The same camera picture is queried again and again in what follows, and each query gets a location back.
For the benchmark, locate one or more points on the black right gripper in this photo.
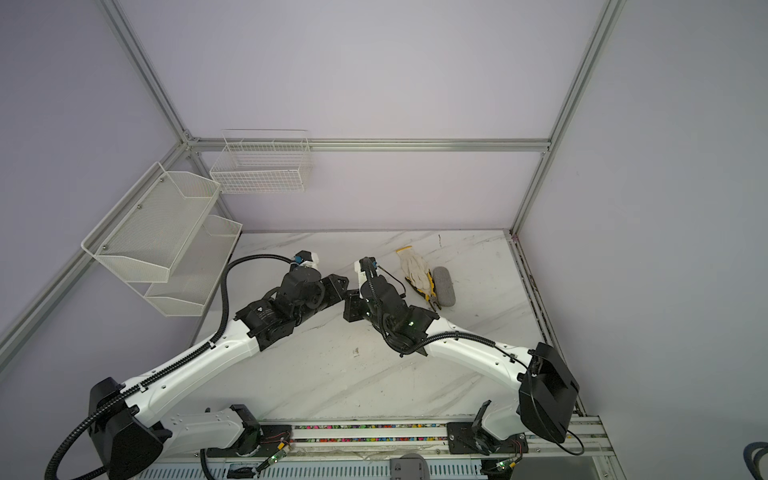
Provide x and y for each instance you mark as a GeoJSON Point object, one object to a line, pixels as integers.
{"type": "Point", "coordinates": [354, 306]}

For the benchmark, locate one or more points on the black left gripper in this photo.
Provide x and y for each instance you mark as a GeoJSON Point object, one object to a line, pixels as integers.
{"type": "Point", "coordinates": [334, 285]}

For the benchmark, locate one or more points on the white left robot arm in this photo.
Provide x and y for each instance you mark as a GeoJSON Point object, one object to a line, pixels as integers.
{"type": "Point", "coordinates": [128, 432]}

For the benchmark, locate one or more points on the grey fabric oval case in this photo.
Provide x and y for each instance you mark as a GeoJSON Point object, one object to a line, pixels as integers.
{"type": "Point", "coordinates": [443, 287]}

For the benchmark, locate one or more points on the white knit work glove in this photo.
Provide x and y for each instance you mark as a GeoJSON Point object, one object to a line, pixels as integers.
{"type": "Point", "coordinates": [412, 264]}

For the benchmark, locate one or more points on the white mesh lower shelf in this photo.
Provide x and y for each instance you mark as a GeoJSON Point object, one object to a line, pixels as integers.
{"type": "Point", "coordinates": [193, 283]}

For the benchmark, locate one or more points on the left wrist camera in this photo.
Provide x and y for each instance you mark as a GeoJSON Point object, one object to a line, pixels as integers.
{"type": "Point", "coordinates": [306, 259]}

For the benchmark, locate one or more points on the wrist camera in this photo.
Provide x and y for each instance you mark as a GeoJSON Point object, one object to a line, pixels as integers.
{"type": "Point", "coordinates": [306, 259]}
{"type": "Point", "coordinates": [366, 269]}

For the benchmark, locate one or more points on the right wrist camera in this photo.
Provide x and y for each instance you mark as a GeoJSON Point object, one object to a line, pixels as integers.
{"type": "Point", "coordinates": [366, 269]}

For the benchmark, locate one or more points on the white wire basket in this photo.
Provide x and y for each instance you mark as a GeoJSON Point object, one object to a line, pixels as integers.
{"type": "Point", "coordinates": [256, 161]}

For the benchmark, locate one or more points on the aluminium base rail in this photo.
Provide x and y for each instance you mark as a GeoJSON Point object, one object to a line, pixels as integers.
{"type": "Point", "coordinates": [403, 449]}

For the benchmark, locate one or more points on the aluminium frame profile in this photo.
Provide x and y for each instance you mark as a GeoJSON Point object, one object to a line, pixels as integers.
{"type": "Point", "coordinates": [26, 325]}

